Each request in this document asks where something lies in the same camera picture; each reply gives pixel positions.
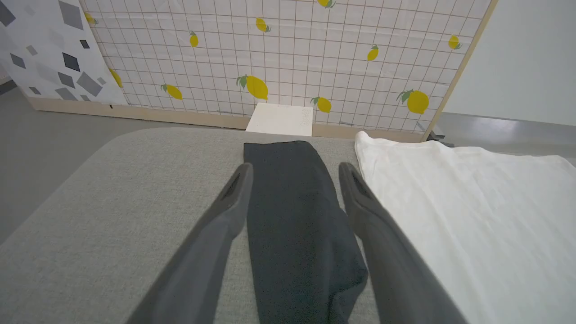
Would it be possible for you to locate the lemon print grid screen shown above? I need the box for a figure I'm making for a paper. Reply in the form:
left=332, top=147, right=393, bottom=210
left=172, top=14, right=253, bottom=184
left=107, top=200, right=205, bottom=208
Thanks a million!
left=27, top=0, right=498, bottom=143

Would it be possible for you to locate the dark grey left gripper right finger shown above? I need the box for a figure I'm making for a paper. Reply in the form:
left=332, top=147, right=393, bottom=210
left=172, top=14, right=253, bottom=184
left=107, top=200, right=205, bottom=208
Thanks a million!
left=338, top=162, right=468, bottom=324

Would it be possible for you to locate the grey geometric print panel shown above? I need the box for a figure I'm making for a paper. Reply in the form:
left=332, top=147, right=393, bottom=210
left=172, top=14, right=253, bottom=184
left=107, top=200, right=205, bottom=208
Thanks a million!
left=0, top=0, right=129, bottom=107

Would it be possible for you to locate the black and white shirt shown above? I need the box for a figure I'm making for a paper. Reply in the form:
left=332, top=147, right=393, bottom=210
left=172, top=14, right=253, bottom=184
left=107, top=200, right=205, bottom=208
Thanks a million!
left=243, top=130, right=576, bottom=324

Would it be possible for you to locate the white box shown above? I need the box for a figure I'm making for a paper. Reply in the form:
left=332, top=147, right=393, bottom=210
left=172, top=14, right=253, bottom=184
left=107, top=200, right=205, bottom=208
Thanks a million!
left=245, top=103, right=314, bottom=137

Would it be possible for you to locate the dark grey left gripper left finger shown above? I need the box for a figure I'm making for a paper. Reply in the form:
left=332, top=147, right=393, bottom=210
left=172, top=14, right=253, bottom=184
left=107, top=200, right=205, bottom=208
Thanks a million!
left=127, top=162, right=254, bottom=324

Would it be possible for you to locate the grey screen support foot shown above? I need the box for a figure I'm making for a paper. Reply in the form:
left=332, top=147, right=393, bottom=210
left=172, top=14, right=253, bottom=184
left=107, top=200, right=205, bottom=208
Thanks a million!
left=425, top=128, right=455, bottom=148

